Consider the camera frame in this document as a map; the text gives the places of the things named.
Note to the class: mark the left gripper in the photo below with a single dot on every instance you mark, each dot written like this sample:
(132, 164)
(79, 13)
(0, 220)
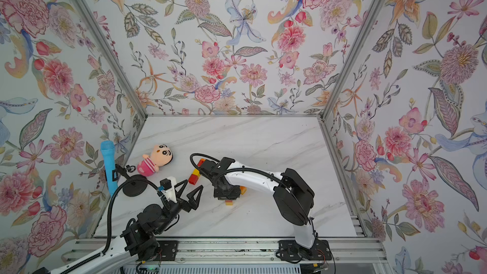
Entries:
(185, 207)

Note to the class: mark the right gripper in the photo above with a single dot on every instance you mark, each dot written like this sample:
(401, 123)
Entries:
(217, 193)

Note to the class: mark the red square brick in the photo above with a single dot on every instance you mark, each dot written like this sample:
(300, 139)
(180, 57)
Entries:
(193, 179)

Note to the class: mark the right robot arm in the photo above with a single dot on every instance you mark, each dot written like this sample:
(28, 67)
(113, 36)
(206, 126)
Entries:
(294, 198)

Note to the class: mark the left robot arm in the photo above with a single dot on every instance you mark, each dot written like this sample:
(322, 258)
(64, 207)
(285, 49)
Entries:
(113, 254)

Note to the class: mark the plush doll pink dress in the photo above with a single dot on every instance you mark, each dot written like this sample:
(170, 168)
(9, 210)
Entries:
(160, 156)

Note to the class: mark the blue toy microphone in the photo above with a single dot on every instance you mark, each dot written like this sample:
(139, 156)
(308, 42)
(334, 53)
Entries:
(107, 149)

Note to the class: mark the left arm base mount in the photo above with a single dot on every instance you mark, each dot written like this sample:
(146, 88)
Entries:
(160, 251)

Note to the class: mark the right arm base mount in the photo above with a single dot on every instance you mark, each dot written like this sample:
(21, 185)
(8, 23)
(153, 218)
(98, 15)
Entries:
(291, 252)

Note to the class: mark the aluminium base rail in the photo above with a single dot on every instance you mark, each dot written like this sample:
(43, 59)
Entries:
(264, 250)

